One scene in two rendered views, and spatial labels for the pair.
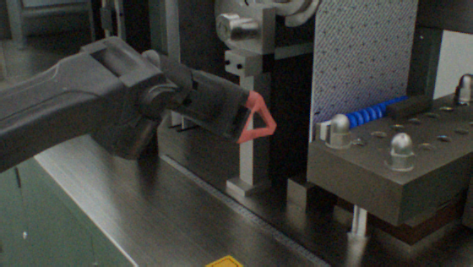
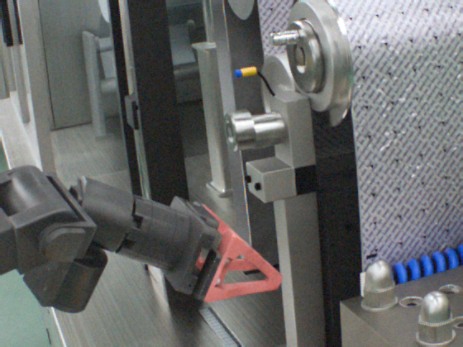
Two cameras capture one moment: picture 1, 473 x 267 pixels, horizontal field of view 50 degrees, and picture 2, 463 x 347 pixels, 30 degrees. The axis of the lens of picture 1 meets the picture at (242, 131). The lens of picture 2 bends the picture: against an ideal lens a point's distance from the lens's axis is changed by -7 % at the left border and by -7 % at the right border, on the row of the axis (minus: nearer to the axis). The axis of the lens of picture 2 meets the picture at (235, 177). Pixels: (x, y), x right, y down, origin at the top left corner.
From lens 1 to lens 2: 33 cm
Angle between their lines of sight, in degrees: 21
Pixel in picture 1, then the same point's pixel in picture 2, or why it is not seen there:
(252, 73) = (279, 196)
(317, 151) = (347, 315)
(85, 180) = (91, 333)
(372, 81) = not seen: outside the picture
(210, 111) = (166, 257)
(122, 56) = (24, 190)
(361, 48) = (441, 156)
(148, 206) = not seen: outside the picture
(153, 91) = (51, 233)
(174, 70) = (106, 202)
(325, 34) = (371, 139)
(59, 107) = not seen: outside the picture
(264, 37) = (294, 142)
